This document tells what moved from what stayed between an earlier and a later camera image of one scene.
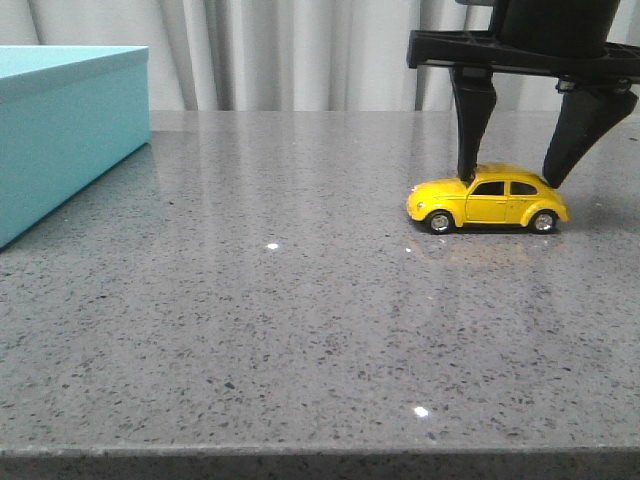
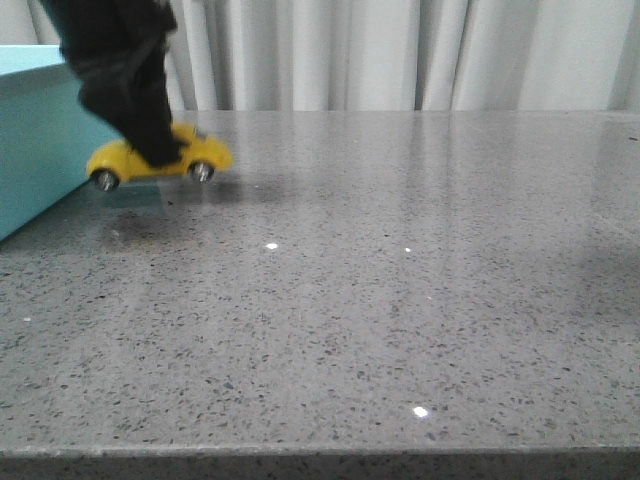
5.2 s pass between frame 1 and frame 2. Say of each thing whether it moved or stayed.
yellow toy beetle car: moved
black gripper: moved
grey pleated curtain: stayed
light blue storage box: stayed
